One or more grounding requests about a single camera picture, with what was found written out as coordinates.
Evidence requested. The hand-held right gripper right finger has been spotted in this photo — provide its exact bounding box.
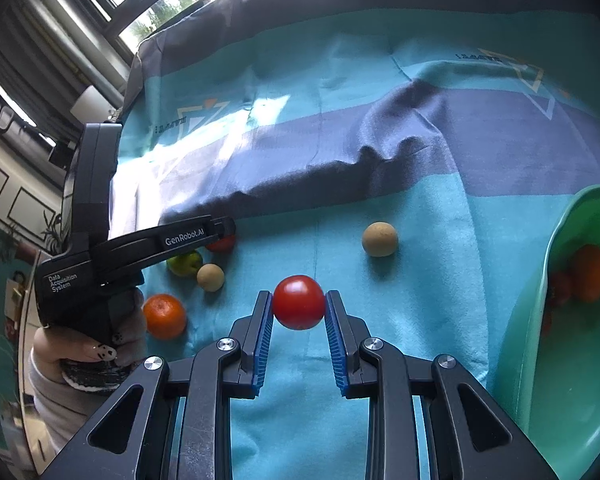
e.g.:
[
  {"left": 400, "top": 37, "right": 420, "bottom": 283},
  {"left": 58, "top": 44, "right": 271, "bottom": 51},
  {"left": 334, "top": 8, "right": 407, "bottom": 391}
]
[{"left": 324, "top": 290, "right": 561, "bottom": 480}]

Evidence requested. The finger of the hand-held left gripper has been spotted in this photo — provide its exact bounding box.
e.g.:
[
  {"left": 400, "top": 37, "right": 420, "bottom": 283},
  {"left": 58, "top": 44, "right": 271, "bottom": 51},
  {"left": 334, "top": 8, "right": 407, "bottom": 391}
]
[{"left": 202, "top": 215, "right": 237, "bottom": 252}]

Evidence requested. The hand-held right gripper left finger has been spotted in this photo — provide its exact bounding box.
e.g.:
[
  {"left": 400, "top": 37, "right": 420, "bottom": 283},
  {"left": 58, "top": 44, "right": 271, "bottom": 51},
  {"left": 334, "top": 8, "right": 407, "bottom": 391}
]
[{"left": 40, "top": 290, "right": 276, "bottom": 480}]

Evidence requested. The small red tomato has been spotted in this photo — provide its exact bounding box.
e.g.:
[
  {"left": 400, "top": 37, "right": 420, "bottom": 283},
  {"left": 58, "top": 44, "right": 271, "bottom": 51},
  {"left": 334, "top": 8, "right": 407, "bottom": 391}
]
[
  {"left": 550, "top": 270, "right": 574, "bottom": 308},
  {"left": 206, "top": 234, "right": 237, "bottom": 254}
]

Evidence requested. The small beige round fruit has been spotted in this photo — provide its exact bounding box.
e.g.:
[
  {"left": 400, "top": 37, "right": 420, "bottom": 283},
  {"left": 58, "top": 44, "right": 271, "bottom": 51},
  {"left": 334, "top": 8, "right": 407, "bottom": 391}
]
[{"left": 196, "top": 263, "right": 226, "bottom": 292}]

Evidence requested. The green tomato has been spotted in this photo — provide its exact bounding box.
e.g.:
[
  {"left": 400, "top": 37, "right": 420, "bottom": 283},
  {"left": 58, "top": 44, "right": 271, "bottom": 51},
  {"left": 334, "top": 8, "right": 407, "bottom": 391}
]
[{"left": 167, "top": 251, "right": 204, "bottom": 278}]

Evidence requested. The large red tomato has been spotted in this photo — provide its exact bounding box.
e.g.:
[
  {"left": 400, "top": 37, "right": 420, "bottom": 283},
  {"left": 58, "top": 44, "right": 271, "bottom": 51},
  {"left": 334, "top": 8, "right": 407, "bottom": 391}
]
[{"left": 272, "top": 274, "right": 327, "bottom": 331}]

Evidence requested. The green bowl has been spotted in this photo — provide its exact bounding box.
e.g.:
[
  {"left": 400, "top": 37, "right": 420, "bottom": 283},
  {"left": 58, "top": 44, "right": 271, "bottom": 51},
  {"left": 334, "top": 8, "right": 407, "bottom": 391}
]
[{"left": 492, "top": 185, "right": 600, "bottom": 480}]

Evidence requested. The person's left forearm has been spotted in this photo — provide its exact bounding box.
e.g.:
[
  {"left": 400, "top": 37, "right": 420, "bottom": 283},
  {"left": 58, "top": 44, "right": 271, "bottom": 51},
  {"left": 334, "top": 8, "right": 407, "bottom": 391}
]
[{"left": 27, "top": 357, "right": 131, "bottom": 466}]

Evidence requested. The person's left hand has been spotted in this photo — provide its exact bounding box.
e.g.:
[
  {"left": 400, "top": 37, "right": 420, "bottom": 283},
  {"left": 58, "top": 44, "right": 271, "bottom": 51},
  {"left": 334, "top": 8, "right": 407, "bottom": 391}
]
[{"left": 30, "top": 300, "right": 147, "bottom": 367}]

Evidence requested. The white cylindrical container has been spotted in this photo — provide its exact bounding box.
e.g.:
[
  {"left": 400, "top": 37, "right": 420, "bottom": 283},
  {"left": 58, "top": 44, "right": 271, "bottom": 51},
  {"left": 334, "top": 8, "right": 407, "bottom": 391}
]
[{"left": 70, "top": 85, "right": 102, "bottom": 124}]

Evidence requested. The orange mandarin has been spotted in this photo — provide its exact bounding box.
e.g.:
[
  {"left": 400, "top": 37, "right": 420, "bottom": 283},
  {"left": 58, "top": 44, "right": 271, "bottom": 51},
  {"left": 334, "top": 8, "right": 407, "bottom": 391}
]
[
  {"left": 143, "top": 293, "right": 187, "bottom": 339},
  {"left": 570, "top": 245, "right": 600, "bottom": 304}
]

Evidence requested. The large beige round fruit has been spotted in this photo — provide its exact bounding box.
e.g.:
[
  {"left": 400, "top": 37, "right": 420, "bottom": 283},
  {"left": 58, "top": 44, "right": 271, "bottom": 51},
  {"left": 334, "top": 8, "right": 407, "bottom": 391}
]
[{"left": 362, "top": 222, "right": 399, "bottom": 258}]

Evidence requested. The teal printed blanket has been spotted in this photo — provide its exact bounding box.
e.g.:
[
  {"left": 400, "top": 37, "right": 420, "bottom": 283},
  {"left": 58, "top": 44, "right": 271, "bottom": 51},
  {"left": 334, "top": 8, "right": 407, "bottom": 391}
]
[{"left": 107, "top": 0, "right": 600, "bottom": 480}]

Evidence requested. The window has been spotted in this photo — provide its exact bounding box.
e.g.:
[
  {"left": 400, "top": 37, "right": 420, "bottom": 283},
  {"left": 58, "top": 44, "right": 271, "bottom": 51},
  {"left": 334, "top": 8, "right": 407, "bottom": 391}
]
[{"left": 72, "top": 0, "right": 243, "bottom": 58}]

